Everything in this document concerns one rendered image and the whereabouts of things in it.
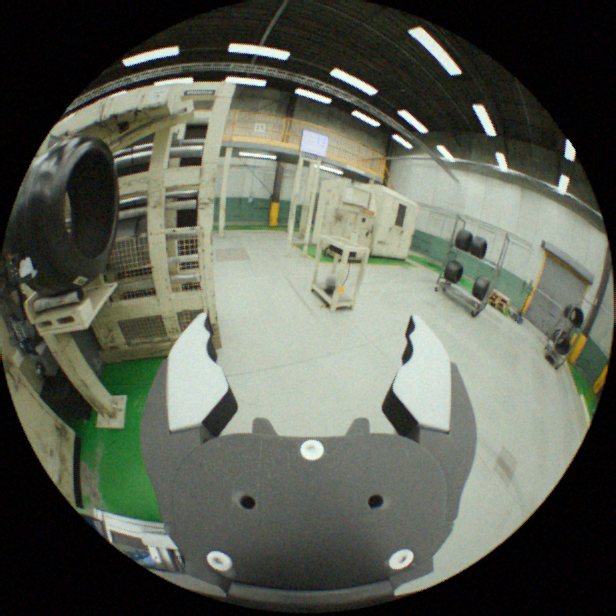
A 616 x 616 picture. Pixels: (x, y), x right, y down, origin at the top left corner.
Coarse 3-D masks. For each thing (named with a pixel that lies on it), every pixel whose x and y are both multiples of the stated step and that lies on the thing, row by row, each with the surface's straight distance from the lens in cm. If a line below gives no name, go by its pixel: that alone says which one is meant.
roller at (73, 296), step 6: (78, 288) 83; (60, 294) 89; (66, 294) 86; (72, 294) 83; (78, 294) 81; (36, 300) 106; (42, 300) 100; (48, 300) 95; (54, 300) 92; (60, 300) 89; (66, 300) 86; (72, 300) 84; (78, 300) 82; (36, 306) 104; (42, 306) 100; (48, 306) 96; (54, 306) 94
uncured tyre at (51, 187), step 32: (64, 160) 75; (96, 160) 112; (32, 192) 74; (64, 192) 72; (96, 192) 120; (32, 224) 71; (64, 224) 71; (96, 224) 120; (32, 256) 74; (64, 256) 71; (96, 256) 109; (32, 288) 89; (64, 288) 82
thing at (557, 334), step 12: (564, 312) 716; (576, 312) 744; (588, 312) 635; (564, 324) 619; (576, 324) 674; (552, 336) 717; (564, 336) 636; (552, 348) 624; (564, 348) 682; (564, 360) 638
